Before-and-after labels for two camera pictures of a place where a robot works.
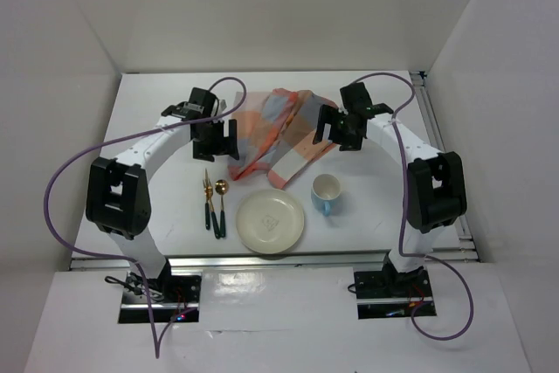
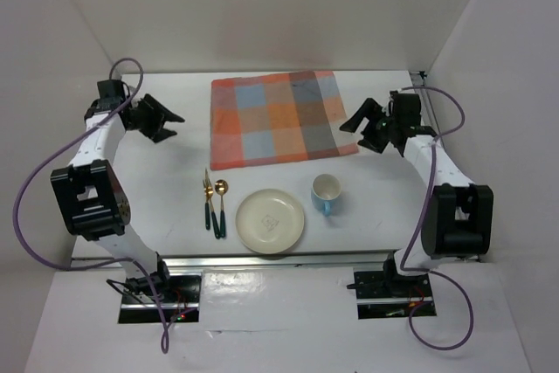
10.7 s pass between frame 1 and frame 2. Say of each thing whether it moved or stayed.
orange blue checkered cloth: moved
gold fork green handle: stayed
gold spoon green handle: stayed
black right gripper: moved
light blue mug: stayed
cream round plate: stayed
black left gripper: moved
